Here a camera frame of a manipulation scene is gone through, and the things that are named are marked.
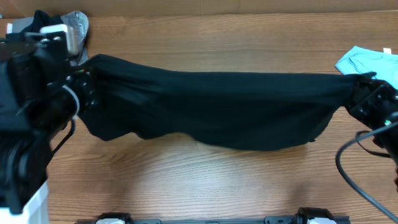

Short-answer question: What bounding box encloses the black t-shirt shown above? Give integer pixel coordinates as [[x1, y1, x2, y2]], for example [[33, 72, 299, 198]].
[[80, 54, 360, 151]]

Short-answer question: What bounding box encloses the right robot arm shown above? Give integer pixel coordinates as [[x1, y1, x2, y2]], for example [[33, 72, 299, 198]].
[[345, 77, 397, 166]]

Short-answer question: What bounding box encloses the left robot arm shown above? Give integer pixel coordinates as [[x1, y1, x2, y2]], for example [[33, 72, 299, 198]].
[[1, 26, 98, 223]]

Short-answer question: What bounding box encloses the light blue t-shirt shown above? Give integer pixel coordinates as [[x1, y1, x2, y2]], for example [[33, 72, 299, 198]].
[[335, 46, 397, 89]]

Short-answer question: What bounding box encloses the folded white shirt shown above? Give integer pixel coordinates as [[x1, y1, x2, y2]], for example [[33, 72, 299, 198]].
[[6, 23, 13, 34]]

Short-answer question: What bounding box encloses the folded black shirt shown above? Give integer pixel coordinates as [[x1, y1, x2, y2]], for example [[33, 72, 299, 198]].
[[6, 10, 63, 41]]

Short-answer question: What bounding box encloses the folded grey shirt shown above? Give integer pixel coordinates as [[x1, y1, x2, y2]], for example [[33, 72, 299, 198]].
[[60, 11, 89, 66]]

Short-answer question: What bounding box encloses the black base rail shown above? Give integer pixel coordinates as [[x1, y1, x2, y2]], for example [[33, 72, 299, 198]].
[[75, 207, 351, 224]]

